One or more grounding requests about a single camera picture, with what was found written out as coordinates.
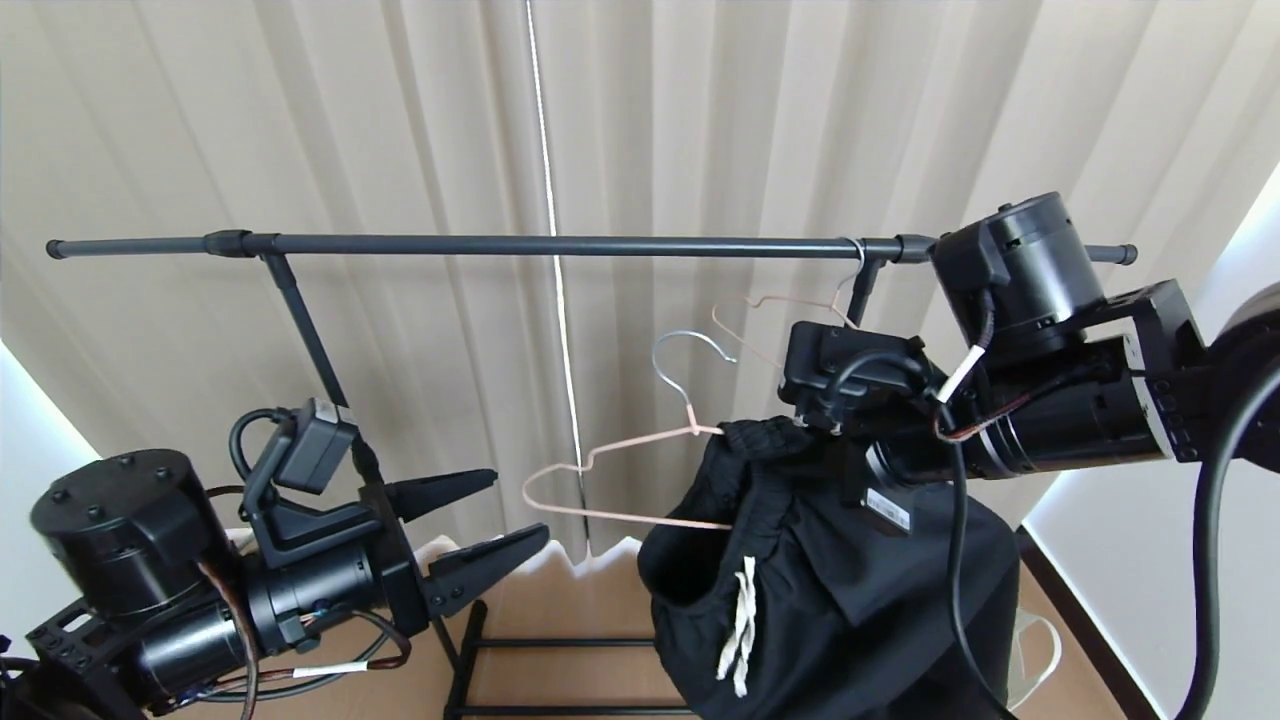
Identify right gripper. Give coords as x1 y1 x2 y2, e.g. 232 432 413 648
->
845 340 1169 536

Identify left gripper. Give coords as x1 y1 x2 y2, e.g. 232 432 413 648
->
140 468 552 701

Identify pink clothes hanger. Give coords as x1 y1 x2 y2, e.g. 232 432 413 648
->
712 240 866 373
522 330 739 531

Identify black shorts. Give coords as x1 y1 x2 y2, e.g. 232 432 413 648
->
637 415 1021 720

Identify white laundry basket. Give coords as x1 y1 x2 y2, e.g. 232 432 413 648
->
1008 612 1063 713

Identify black clothes rack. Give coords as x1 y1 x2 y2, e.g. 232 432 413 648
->
47 230 1139 720

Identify beige curtain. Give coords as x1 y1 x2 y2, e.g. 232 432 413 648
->
0 0 1280 576

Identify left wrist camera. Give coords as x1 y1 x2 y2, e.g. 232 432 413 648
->
238 398 383 573

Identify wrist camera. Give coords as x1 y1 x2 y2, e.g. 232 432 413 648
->
238 398 383 573
778 320 946 438

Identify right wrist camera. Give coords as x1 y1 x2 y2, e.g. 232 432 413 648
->
778 320 946 438

